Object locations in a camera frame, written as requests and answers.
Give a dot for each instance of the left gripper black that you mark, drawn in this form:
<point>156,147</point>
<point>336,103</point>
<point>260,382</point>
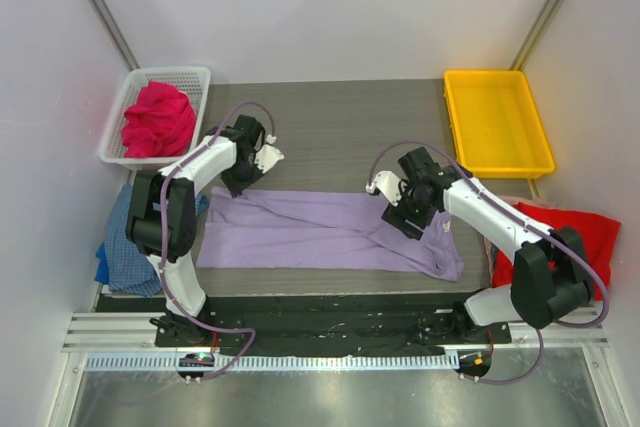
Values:
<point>239,183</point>

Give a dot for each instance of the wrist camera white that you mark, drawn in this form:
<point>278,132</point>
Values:
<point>386,183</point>
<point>268,156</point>

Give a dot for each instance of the peach folded shirt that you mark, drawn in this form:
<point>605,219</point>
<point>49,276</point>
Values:
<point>490,249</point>

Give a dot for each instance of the blue checkered shirt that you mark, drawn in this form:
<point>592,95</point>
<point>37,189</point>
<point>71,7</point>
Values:
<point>122,267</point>

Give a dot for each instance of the white slotted cable duct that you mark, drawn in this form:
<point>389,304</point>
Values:
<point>202,361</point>

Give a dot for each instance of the white plastic basket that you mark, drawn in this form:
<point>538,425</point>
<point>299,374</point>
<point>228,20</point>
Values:
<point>194,81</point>

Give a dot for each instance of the red folded shirt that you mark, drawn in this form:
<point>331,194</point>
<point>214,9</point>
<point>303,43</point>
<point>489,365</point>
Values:
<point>598,233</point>

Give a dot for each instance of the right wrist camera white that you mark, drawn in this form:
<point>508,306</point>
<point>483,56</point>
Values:
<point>386,183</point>

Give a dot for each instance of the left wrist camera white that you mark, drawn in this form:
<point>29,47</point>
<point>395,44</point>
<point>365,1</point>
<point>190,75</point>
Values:
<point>268,156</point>

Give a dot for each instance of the yellow plastic tray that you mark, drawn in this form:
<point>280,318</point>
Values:
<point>496,128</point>

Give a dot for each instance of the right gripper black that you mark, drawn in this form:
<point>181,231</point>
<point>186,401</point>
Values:
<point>403,220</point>

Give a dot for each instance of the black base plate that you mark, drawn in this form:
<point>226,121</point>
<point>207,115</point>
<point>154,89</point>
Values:
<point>329,325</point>

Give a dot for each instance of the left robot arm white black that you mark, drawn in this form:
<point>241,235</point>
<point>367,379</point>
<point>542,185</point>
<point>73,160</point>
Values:
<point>162,219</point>

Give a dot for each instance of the purple t shirt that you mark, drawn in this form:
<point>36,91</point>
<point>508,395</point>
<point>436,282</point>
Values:
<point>320,230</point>

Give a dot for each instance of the pink crumpled shirt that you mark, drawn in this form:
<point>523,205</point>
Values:
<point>160,123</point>

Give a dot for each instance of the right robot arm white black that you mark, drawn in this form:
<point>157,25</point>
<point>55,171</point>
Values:
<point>551,276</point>

